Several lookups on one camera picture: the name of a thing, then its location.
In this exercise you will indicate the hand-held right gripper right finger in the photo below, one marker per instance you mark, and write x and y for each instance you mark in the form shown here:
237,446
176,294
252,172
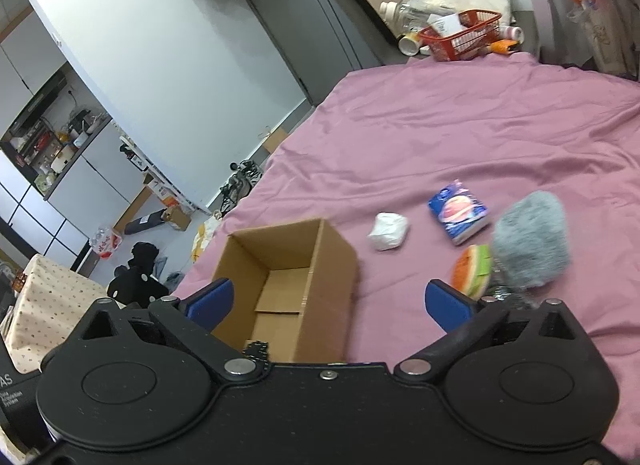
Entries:
447,307

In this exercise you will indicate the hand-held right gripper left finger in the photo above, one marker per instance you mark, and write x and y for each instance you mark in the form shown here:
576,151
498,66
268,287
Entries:
212,301

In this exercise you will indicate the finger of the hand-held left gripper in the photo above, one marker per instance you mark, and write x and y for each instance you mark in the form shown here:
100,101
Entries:
137,289

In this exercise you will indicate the burger plush toy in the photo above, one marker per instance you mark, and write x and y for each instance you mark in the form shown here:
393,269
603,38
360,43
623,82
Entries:
471,271

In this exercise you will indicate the blue tissue packet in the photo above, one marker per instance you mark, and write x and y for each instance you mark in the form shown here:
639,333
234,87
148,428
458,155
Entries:
457,212

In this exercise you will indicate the white soft wad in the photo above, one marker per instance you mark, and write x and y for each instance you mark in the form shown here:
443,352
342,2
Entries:
387,231

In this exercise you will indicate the grey fluffy plush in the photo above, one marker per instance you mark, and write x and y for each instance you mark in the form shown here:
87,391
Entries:
532,245

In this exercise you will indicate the black clothes pile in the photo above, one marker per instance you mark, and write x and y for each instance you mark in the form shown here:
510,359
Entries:
145,252

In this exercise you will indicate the pack of water bottles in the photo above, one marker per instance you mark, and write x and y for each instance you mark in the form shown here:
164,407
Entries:
105,241

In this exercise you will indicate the yellow and white bag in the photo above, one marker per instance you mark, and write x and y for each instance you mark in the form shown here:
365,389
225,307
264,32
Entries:
205,237

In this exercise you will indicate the black wrapped package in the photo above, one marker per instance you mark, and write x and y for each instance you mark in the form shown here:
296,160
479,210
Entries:
144,223

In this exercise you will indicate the small cardboard box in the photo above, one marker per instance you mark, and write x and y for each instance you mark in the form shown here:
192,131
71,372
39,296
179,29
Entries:
176,217

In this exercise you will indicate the dotted beige cloth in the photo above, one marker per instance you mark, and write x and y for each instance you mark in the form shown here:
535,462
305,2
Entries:
45,305

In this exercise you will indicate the pair of sneakers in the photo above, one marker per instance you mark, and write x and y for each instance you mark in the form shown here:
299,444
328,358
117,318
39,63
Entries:
242,172

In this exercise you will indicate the kitchen cabinet with counter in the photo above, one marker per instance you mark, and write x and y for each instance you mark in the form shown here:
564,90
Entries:
55,145

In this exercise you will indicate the pink bed sheet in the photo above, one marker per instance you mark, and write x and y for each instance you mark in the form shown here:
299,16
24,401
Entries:
450,135

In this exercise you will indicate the small brown paper bag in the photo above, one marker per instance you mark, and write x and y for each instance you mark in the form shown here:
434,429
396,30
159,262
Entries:
272,137

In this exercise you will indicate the orange bottle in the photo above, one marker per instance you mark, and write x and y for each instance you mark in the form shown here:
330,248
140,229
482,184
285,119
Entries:
500,47

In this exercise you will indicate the paper cup stack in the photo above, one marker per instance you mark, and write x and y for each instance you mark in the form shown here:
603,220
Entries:
410,43

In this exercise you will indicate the red plastic basket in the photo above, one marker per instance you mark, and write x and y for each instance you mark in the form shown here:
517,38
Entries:
462,37

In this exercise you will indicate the small white bottle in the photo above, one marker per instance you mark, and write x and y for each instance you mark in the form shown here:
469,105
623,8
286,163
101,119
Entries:
514,32

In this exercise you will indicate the grey door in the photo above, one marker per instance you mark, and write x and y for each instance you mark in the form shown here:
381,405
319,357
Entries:
310,20

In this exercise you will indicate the clear plastic bottle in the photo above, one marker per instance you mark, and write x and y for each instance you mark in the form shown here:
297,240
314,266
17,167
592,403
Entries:
405,12

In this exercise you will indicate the white desk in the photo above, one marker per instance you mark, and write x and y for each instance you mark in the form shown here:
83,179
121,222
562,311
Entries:
585,5

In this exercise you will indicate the clear plastic bag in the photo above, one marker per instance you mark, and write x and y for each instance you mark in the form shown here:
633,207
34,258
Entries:
585,2

